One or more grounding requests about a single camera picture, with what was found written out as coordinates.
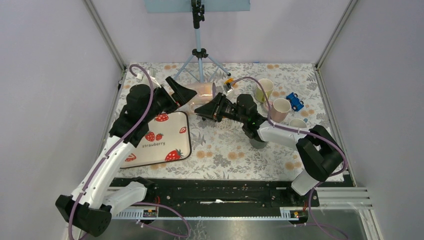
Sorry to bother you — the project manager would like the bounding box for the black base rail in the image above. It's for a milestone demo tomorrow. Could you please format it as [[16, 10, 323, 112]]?
[[145, 178, 320, 218]]

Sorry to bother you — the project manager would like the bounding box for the strawberry print tray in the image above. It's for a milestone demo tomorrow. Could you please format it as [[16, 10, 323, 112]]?
[[120, 111, 192, 169]]

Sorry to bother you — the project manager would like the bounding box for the blue toy car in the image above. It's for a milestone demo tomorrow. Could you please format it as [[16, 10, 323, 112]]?
[[285, 92, 305, 112]]

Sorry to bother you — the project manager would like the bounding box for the blue mug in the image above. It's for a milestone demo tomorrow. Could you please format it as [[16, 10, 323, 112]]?
[[288, 118, 307, 129]]

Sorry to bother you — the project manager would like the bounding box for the blue board on wall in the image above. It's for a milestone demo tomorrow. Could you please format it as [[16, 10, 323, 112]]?
[[144, 0, 251, 14]]

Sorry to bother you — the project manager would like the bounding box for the grey mug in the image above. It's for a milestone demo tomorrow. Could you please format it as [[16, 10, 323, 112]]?
[[249, 138, 268, 149]]

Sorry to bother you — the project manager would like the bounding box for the small orange toy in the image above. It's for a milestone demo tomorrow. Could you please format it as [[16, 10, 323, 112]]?
[[223, 78, 234, 91]]

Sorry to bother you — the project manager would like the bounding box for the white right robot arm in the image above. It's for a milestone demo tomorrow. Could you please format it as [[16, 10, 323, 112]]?
[[194, 93, 344, 206]]

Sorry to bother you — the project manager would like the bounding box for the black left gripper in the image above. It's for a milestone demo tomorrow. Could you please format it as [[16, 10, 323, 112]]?
[[143, 76, 197, 122]]

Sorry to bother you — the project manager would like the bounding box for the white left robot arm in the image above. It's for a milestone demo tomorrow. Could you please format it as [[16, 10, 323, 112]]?
[[55, 76, 197, 240]]

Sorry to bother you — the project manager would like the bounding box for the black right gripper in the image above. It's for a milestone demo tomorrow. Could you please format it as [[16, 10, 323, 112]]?
[[194, 92, 247, 124]]

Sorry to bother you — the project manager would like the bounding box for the blue camera tripod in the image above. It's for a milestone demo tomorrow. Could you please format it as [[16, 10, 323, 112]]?
[[173, 0, 232, 83]]

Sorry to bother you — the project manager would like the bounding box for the pink mug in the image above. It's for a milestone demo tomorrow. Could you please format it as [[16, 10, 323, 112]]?
[[264, 98, 291, 123]]

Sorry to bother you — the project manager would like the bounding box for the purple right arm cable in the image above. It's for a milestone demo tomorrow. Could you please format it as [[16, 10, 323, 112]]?
[[230, 76, 349, 240]]

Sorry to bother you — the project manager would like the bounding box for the pale pink tall cup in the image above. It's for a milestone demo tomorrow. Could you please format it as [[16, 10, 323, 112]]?
[[185, 82, 217, 105]]

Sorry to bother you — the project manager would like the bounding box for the floral tablecloth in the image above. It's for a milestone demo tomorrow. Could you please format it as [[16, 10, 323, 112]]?
[[117, 63, 331, 181]]

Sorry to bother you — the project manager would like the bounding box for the yellow mug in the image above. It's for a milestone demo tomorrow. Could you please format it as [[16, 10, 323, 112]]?
[[255, 78, 274, 103]]

